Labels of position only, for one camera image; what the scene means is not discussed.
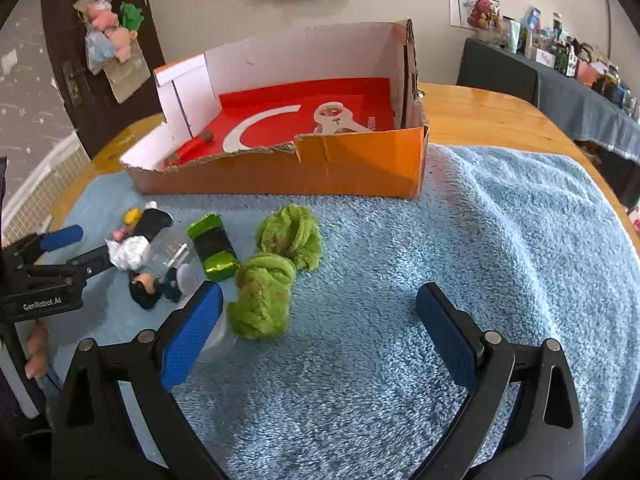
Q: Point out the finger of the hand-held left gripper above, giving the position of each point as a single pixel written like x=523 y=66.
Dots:
x=92 y=261
x=62 y=237

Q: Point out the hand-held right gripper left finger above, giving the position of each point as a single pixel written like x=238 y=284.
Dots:
x=192 y=335

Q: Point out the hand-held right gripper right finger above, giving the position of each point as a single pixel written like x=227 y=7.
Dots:
x=447 y=340

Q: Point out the yellow haired pink figurine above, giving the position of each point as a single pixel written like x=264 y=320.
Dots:
x=131 y=216

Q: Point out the black roll with white paper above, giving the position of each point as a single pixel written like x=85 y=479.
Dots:
x=152 y=224

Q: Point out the green lettuce toy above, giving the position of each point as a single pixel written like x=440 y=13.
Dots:
x=260 y=295

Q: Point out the green fuzzy ball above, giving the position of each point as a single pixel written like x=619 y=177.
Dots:
x=287 y=235

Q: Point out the white cardboard box red floor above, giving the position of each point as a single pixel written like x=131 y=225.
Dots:
x=350 y=165

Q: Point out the person's left hand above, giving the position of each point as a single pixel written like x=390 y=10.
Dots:
x=36 y=347

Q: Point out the dark haired figurine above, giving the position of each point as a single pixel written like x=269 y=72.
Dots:
x=145 y=290

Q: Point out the clear plastic cup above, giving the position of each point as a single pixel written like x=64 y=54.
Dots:
x=167 y=255

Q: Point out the green foil wrapped roll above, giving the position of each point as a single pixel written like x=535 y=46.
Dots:
x=212 y=245

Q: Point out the light blue towel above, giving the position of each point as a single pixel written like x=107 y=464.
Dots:
x=400 y=240

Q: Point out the red pen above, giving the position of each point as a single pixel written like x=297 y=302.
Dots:
x=192 y=146

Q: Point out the clear plastic toy packaging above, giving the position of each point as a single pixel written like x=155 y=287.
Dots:
x=125 y=80

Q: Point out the pink pig plush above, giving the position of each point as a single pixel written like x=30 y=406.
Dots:
x=102 y=16
x=120 y=42

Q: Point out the dark brown door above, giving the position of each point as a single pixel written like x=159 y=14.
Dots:
x=60 y=25

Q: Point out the green plush toy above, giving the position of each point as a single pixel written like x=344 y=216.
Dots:
x=132 y=16

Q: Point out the white plastic clothespin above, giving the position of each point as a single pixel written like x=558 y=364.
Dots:
x=332 y=125

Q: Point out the side table with dark cloth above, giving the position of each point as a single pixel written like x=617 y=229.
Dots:
x=500 y=70

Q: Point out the group of bottles and jars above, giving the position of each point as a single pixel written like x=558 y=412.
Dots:
x=565 y=50

